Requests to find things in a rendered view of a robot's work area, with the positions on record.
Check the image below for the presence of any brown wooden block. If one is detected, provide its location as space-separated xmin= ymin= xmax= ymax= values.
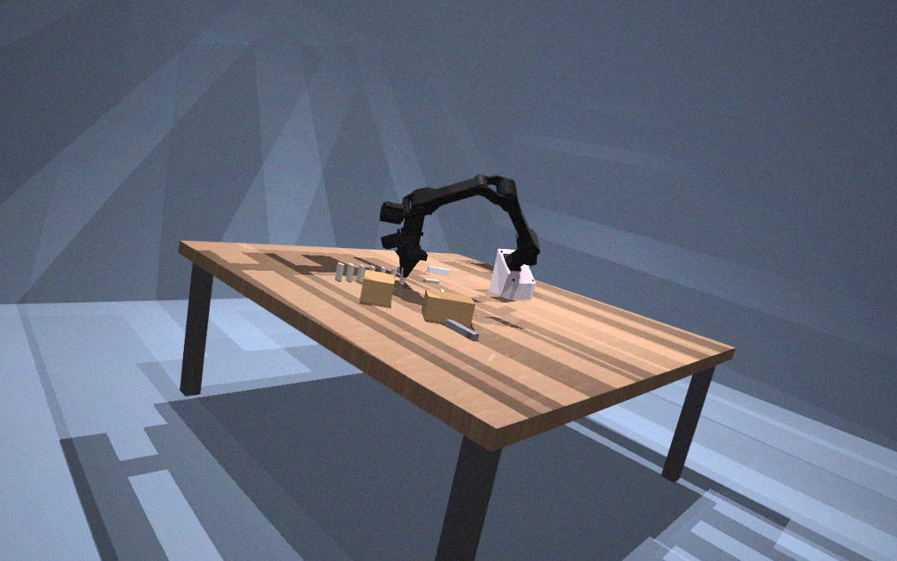
xmin=360 ymin=270 xmax=395 ymax=306
xmin=421 ymin=289 xmax=476 ymax=327

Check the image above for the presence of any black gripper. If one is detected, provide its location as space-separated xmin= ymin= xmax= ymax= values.
xmin=392 ymin=225 xmax=428 ymax=278

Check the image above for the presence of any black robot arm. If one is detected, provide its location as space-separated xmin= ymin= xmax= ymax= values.
xmin=379 ymin=174 xmax=540 ymax=272

